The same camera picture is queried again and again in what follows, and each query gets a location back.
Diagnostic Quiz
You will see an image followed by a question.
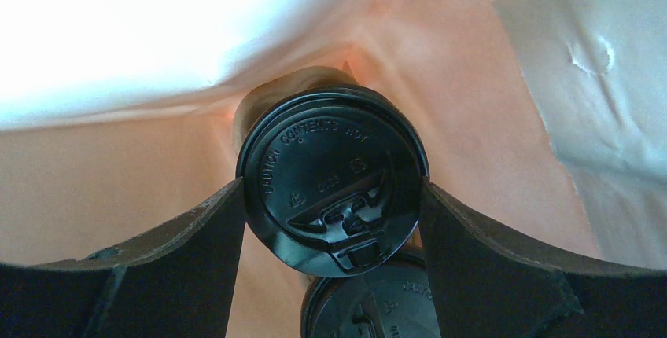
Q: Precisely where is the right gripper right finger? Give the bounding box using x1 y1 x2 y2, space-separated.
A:
419 180 666 337

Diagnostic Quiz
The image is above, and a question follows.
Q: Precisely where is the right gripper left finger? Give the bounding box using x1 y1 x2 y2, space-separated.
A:
1 179 245 337

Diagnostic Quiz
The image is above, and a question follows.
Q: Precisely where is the black coffee cup lid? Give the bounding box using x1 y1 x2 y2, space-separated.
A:
236 85 429 277

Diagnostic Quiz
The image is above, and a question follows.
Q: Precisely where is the orange paper bag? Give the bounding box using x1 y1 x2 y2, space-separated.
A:
0 0 606 338

